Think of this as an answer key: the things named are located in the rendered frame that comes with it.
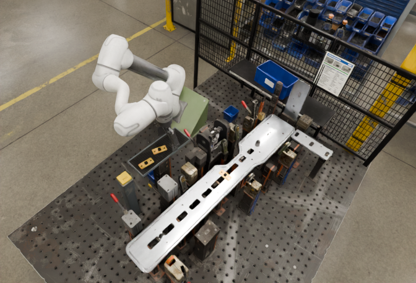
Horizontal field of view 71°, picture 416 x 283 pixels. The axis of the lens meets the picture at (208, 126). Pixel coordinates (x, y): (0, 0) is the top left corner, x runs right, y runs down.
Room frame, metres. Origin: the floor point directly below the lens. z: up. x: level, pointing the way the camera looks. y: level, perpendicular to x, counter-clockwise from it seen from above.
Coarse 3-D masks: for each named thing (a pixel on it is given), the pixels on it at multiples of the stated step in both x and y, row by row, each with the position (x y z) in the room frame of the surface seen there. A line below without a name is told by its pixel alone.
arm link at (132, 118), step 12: (108, 84) 1.16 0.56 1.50; (120, 84) 1.12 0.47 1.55; (120, 96) 1.00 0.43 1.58; (120, 108) 0.85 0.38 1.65; (132, 108) 0.83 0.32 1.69; (144, 108) 0.84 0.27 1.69; (120, 120) 0.77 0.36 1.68; (132, 120) 0.78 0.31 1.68; (144, 120) 0.80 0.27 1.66; (120, 132) 0.75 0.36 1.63; (132, 132) 0.75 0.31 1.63
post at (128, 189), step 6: (132, 180) 0.80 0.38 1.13; (120, 186) 0.77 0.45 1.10; (126, 186) 0.77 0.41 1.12; (132, 186) 0.79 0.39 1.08; (126, 192) 0.76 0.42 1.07; (132, 192) 0.79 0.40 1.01; (126, 198) 0.77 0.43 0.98; (132, 198) 0.78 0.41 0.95; (126, 204) 0.78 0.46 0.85; (132, 204) 0.78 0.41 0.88; (138, 204) 0.80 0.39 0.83; (132, 210) 0.77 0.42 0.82; (138, 210) 0.80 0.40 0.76; (138, 216) 0.78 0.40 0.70
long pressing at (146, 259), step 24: (264, 120) 1.47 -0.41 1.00; (240, 144) 1.23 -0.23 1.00; (264, 144) 1.25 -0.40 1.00; (216, 168) 1.02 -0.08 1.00; (240, 168) 1.03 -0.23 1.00; (192, 192) 0.84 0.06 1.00; (216, 192) 0.85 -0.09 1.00; (168, 216) 0.67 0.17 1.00; (192, 216) 0.69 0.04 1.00; (144, 240) 0.53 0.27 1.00; (168, 240) 0.54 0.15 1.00; (144, 264) 0.41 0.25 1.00
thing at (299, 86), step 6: (294, 84) 1.57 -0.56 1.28; (300, 84) 1.55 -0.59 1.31; (306, 84) 1.52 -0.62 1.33; (294, 90) 1.56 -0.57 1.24; (300, 90) 1.54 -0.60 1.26; (306, 90) 1.51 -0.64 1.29; (294, 96) 1.55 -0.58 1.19; (300, 96) 1.53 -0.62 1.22; (306, 96) 1.50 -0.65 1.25; (288, 102) 1.57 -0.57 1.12; (294, 102) 1.54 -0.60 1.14; (300, 102) 1.52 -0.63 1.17; (288, 108) 1.56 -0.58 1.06; (294, 108) 1.53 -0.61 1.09; (300, 108) 1.51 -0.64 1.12; (288, 114) 1.55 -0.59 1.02; (294, 114) 1.52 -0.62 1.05
